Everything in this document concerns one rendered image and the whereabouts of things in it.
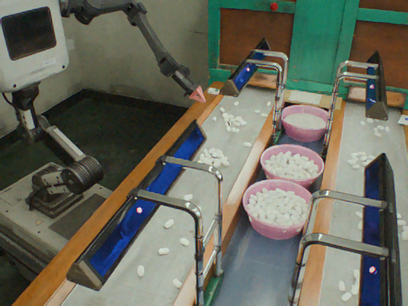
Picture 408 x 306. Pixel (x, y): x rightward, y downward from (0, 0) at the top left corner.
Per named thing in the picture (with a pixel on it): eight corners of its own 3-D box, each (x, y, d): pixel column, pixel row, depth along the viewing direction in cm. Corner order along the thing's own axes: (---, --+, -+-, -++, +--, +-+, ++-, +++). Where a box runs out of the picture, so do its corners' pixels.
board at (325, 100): (280, 100, 211) (280, 99, 211) (284, 90, 223) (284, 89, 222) (340, 110, 201) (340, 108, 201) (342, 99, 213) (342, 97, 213)
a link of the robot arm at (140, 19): (124, 15, 198) (135, 0, 193) (132, 18, 203) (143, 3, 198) (160, 76, 186) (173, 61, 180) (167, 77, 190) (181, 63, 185)
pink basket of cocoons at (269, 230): (232, 235, 137) (234, 216, 132) (251, 191, 158) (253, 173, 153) (306, 254, 129) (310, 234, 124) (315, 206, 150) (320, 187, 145)
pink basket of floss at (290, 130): (296, 149, 185) (299, 132, 180) (269, 125, 206) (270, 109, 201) (339, 139, 194) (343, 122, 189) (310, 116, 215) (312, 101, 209)
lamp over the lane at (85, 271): (65, 281, 76) (57, 257, 72) (184, 135, 125) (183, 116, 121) (99, 293, 73) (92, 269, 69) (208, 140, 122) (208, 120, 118)
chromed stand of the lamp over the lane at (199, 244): (142, 310, 111) (122, 193, 87) (170, 261, 127) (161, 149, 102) (201, 331, 105) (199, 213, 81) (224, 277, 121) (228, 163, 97)
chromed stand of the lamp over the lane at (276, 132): (235, 147, 187) (240, 60, 163) (246, 129, 203) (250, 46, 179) (273, 154, 182) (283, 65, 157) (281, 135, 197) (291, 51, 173)
